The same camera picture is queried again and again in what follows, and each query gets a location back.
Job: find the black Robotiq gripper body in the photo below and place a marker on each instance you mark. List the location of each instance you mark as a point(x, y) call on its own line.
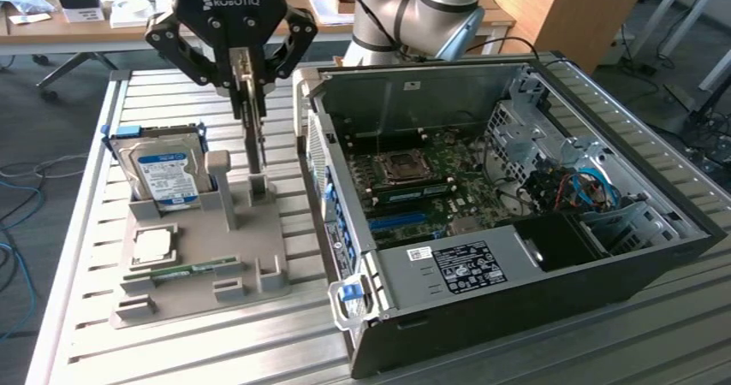
point(228, 0)

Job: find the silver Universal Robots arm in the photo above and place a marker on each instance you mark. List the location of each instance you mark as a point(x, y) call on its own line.
point(399, 13)

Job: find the white paper stack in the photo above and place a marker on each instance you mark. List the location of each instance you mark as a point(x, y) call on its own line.
point(129, 15)

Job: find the white box with black lid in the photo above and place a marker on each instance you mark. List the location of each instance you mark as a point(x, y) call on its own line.
point(81, 8)

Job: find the wooden desk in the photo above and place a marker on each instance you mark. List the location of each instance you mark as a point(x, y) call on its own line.
point(57, 34)

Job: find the hard disk with blue caddy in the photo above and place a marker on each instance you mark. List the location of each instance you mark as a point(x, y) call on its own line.
point(165, 175)

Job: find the CPU socket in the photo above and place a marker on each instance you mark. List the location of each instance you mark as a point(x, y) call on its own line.
point(401, 166)

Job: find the green motherboard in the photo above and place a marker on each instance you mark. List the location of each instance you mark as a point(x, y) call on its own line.
point(445, 175)

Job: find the green RAM stick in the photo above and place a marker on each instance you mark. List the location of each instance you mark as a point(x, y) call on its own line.
point(188, 268)
point(413, 193)

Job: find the silver disk bay cage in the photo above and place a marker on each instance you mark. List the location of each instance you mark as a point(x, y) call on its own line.
point(516, 137)

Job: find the silver CPU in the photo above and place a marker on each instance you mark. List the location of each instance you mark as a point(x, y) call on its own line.
point(152, 247)

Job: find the wooden cabinet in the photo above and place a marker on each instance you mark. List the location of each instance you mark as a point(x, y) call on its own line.
point(571, 13)

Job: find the blue expansion slot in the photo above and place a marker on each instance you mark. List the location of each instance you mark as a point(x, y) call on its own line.
point(396, 222)

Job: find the grey parts rack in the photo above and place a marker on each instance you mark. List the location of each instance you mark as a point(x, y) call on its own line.
point(228, 274)

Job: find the grey power supply with labels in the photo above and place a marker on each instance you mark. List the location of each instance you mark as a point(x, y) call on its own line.
point(411, 274)

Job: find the case latch with blue tab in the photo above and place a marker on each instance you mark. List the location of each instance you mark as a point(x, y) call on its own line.
point(349, 299)

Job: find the black open PC case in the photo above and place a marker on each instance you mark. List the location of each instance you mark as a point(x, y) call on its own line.
point(513, 308)

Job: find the white desk frame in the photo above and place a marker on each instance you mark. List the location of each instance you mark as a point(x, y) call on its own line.
point(686, 13)

